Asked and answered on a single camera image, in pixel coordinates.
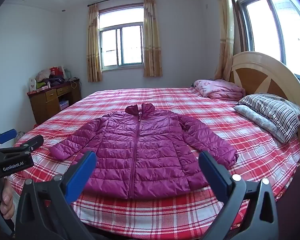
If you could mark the wooden headboard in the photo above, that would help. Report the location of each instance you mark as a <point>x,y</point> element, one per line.
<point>255,72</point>

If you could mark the striped pillow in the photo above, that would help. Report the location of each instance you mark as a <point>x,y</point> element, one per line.
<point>277,112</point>

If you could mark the grey floral pillow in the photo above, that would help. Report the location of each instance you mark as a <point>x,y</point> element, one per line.
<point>255,118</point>

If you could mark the bed with red plaid sheet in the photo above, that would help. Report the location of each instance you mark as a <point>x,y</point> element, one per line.
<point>240,142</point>

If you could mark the person's left hand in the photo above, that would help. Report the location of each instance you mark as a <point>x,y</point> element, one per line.
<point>8,205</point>

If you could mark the wooden desk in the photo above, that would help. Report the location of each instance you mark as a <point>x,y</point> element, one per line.
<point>40,107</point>

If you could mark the white paper bag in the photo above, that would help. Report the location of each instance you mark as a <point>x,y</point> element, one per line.
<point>62,71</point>

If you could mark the dark purple cloth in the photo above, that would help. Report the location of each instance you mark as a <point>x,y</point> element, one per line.
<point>55,80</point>

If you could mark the large window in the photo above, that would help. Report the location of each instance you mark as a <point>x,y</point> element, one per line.
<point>265,25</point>

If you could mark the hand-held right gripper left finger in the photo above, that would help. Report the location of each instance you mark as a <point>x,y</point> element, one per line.
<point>80,175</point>

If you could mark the small sliding window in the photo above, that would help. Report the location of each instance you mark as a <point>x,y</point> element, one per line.
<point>130,45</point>

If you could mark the pink blanket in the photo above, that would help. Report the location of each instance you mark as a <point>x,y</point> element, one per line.
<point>220,88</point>

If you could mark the beige patterned curtain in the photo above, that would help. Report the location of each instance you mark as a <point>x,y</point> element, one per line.
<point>152,37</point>
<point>93,45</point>

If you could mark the pink plastic bag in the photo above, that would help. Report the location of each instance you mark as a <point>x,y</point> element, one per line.
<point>43,74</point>

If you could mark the purple puffer jacket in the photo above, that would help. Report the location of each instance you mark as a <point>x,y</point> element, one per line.
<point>145,155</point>

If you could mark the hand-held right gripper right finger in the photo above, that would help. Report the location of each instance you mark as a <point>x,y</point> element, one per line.
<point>215,177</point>

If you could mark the blue box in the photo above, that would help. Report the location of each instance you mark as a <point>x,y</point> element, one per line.
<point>64,104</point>

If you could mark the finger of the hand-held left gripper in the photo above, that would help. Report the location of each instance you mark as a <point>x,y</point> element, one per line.
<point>6,134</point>
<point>32,142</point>

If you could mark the red gift bag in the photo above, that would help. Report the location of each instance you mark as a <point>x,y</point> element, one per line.
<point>54,72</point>

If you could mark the long beige curtain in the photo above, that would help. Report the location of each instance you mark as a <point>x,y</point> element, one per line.
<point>225,30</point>

